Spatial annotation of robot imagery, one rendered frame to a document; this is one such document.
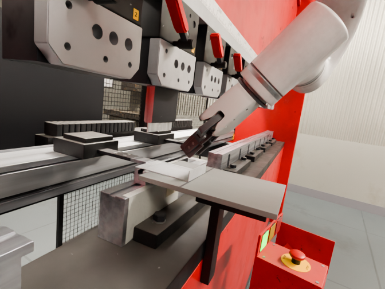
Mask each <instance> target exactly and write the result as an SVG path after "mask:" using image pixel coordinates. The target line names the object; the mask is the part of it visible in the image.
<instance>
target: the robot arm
mask: <svg viewBox="0 0 385 289"><path fill-rule="evenodd" d="M366 3H367V0H316V1H314V2H311V3H310V4H309V5H308V6H307V7H306V8H305V9H304V10H303V11H302V12H301V13H300V14H299V15H298V16H297V17H296V18H295V19H294V20H293V21H292V22H291V23H290V24H289V25H288V26H287V27H286V28H285V29H284V30H283V31H282V32H281V33H280V34H279V35H278V36H277V37H276V38H275V39H274V40H273V41H272V42H271V43H270V44H269V45H268V46H267V47H266V48H265V49H264V50H263V51H262V52H261V53H260V54H259V55H258V56H257V57H256V58H255V59H254V60H253V61H252V62H251V63H250V64H249V65H248V66H247V67H246V68H245V69H244V70H243V71H242V72H241V73H240V74H241V75H242V77H243V79H242V78H240V77H239V78H238V79H237V80H238V82H239V83H237V84H236V85H234V86H233V87H231V88H230V89H229V90H228V91H227V92H225V93H224V94H223V95H222V96H221V97H220V98H219V99H217V100H216V101H215V102H214V103H213V104H212V105H211V106H210V107H209V108H208V109H207V110H205V111H204V112H203V113H202V114H201V115H200V116H199V120H200V121H207V122H206V123H204V124H203V125H201V126H200V127H199V128H198V129H197V130H196V132H194V133H193V134H192V135H191V136H190V137H189V138H188V139H187V140H186V141H185V142H184V143H183V144H182V145H181V146H180V147H181V149H182V150H183V152H184V153H185V154H186V155H187V157H188V158H191V157H192V156H193V155H195V154H196V153H197V154H198V155H199V154H201V153H203V152H204V151H205V150H206V149H207V148H208V147H209V146H210V145H211V144H212V142H214V141H215V140H216V139H217V138H218V137H219V136H221V135H225V134H228V133H229V132H230V131H232V130H233V129H234V128H236V127H237V126H238V125H239V124H240V123H241V122H243V121H244V120H245V119H246V118H247V117H248V116H249V115H250V114H251V113H252V112H253V111H255V110H256V109H257V108H258V107H259V106H261V107H263V108H264V109H265V108H267V107H268V106H267V105H266V103H268V104H269V105H270V106H273V105H274V104H275V103H276V102H278V101H279V100H280V99H281V98H282V97H283V96H284V95H286V94H287V93H288V92H289V91H290V90H291V89H293V90H294V91H296V92H299V93H311V92H313V91H315V90H317V89H318V88H320V87H321V86H322V85H323V84H324V83H325V82H326V80H327V79H328V78H329V77H330V75H331V73H332V72H333V70H334V69H335V68H336V66H337V64H338V63H339V61H340V60H341V58H342V56H343V54H344V53H345V51H346V50H347V48H348V46H349V44H350V43H351V41H352V39H353V37H354V35H355V32H356V30H357V28H358V26H359V23H360V20H361V18H362V15H363V12H364V9H365V6H366Z"/></svg>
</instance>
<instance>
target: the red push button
mask: <svg viewBox="0 0 385 289"><path fill-rule="evenodd" d="M289 254H290V256H291V257H292V260H291V262H292V263H293V264H295V265H300V263H301V261H303V260H305V258H306V257H305V254H304V253H303V252H301V251H299V250H298V249H291V250H290V251H289Z"/></svg>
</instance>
